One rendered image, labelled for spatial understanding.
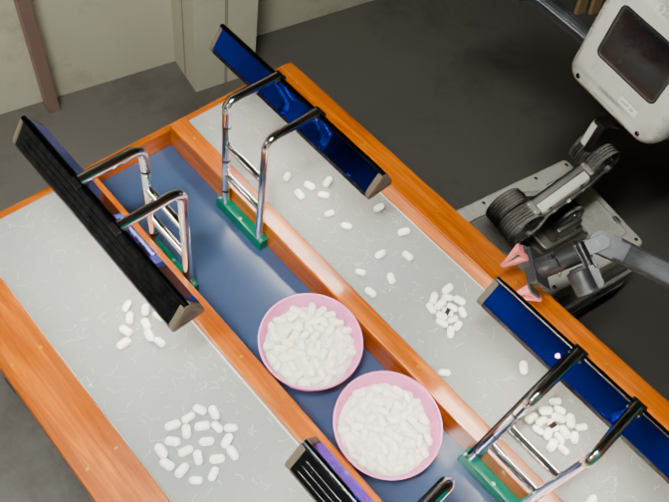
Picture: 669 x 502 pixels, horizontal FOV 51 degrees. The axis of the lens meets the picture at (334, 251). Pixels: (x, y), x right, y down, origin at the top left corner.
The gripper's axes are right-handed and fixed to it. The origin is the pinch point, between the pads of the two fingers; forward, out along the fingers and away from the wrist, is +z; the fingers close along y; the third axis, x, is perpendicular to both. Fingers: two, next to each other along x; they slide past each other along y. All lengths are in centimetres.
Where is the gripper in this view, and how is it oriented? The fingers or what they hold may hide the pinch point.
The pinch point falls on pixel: (507, 281)
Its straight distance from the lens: 183.0
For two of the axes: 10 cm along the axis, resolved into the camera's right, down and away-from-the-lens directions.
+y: -0.4, -8.4, 5.3
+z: -7.3, 3.9, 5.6
